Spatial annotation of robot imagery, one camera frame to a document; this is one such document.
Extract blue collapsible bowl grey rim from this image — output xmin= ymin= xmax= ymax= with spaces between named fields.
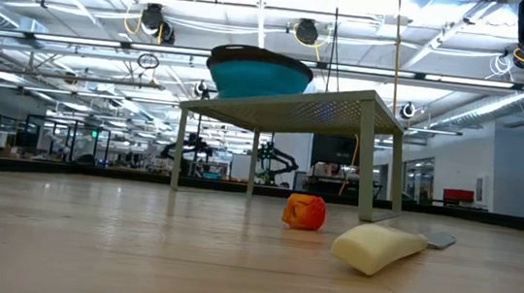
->
xmin=202 ymin=41 xmax=317 ymax=109

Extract red-orange pepper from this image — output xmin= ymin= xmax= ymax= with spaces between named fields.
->
xmin=280 ymin=191 xmax=329 ymax=233

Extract knife with cream handle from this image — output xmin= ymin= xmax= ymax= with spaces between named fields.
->
xmin=327 ymin=218 xmax=458 ymax=285

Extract green perforated metal stand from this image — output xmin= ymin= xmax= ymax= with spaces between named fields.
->
xmin=168 ymin=70 xmax=414 ymax=226

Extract red box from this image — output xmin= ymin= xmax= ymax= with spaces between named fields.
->
xmin=441 ymin=187 xmax=475 ymax=205

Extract black coiled cable loop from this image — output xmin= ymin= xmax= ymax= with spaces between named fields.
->
xmin=136 ymin=51 xmax=161 ymax=71

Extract black hanging cables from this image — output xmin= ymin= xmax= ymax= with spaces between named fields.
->
xmin=323 ymin=0 xmax=350 ymax=95

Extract black aluminium rig frame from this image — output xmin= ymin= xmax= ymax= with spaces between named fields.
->
xmin=0 ymin=155 xmax=524 ymax=235

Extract thin yellow cable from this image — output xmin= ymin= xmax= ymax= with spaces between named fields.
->
xmin=337 ymin=133 xmax=361 ymax=199

